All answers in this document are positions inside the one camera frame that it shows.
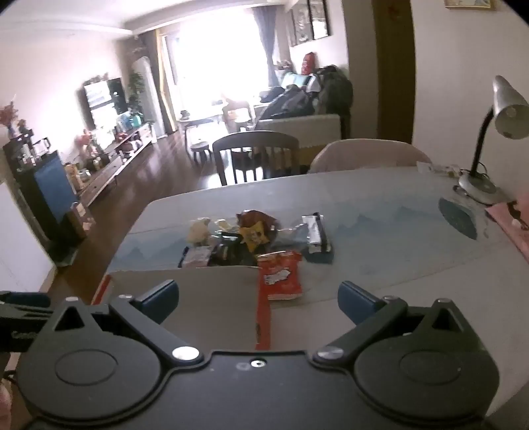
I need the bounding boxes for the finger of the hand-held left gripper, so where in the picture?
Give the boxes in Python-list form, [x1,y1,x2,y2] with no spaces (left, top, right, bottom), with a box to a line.
[0,291,50,309]

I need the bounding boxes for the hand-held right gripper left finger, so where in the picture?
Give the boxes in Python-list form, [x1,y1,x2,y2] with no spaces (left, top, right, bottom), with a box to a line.
[50,280,204,365]

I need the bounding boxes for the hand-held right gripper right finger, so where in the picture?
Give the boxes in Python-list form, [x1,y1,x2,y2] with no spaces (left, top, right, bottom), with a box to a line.
[312,281,481,366]

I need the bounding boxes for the red and white cardboard box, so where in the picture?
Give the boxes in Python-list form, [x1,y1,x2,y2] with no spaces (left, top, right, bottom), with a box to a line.
[93,265,273,352]

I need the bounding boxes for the dark glossy snack packet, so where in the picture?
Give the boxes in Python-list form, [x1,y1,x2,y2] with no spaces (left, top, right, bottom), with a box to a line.
[208,234,259,268]

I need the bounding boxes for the brown glossy snack packet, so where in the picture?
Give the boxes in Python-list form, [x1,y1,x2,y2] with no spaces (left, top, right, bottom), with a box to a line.
[179,245,212,269]

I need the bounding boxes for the pale cream snack packet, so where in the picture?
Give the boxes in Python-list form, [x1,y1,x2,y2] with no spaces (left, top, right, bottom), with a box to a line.
[188,217,212,245]

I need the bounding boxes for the red snack packet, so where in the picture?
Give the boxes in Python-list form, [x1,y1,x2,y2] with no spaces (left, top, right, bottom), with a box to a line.
[257,249,303,302]

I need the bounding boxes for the silver foil snack packet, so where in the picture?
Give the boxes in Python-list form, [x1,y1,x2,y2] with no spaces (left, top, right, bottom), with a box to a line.
[301,212,333,254]

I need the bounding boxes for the yellow square snack packet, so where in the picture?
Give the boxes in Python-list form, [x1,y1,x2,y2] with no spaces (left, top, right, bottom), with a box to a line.
[240,221,268,251]

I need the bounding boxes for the black cabinet blue front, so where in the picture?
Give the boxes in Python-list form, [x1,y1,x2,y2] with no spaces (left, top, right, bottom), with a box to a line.
[2,136,83,251]

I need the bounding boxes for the brown chips bag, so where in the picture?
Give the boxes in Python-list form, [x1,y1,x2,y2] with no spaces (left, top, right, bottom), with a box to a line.
[236,209,282,244]

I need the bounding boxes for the dark blue round coaster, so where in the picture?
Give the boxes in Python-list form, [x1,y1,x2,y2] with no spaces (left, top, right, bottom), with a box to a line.
[438,197,479,240]

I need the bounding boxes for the pink covered chair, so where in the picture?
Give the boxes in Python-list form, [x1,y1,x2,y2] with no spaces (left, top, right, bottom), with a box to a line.
[309,139,433,174]

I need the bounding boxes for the wooden television console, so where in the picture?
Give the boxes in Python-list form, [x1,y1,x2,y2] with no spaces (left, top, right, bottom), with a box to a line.
[78,123,154,207]

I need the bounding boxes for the round wooden stool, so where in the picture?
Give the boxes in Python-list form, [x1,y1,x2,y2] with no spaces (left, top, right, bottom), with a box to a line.
[190,141,214,167]

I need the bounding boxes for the silver desk lamp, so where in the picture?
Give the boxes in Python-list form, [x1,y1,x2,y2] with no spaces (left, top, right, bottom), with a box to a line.
[452,75,529,206]

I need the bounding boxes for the pink patterned cloth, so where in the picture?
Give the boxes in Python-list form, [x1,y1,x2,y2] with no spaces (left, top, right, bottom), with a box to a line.
[485,200,529,265]

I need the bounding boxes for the red flower vase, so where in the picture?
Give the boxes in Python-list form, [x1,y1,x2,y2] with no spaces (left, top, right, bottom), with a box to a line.
[0,100,20,139]

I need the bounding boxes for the dark wooden slatted chair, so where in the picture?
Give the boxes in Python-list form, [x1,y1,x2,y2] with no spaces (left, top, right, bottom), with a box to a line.
[212,131,300,186]

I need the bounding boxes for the beige sofa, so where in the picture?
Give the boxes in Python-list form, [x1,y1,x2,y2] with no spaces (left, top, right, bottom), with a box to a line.
[252,66,352,143]

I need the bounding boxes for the white coffee table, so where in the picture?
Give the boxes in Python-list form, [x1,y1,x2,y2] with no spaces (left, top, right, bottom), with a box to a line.
[177,105,227,130]

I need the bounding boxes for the white standing air conditioner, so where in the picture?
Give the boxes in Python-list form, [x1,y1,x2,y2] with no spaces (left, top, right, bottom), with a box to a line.
[132,58,157,137]

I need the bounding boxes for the television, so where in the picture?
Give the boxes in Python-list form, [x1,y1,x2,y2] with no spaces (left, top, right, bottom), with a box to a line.
[83,77,129,130]

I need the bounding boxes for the green potted plant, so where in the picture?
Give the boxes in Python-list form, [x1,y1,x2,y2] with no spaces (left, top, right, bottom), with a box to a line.
[126,72,146,116]

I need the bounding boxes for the dark backpack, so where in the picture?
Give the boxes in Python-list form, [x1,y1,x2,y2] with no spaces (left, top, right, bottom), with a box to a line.
[317,65,354,118]

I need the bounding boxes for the brown wooden door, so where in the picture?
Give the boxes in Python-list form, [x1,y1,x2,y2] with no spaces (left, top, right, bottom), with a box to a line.
[375,0,416,146]

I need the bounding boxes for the blue grey curtain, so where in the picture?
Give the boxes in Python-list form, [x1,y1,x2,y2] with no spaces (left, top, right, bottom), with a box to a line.
[252,0,278,83]

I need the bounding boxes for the dark framed wall pictures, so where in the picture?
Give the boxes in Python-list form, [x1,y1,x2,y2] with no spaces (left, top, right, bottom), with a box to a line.
[288,0,332,47]

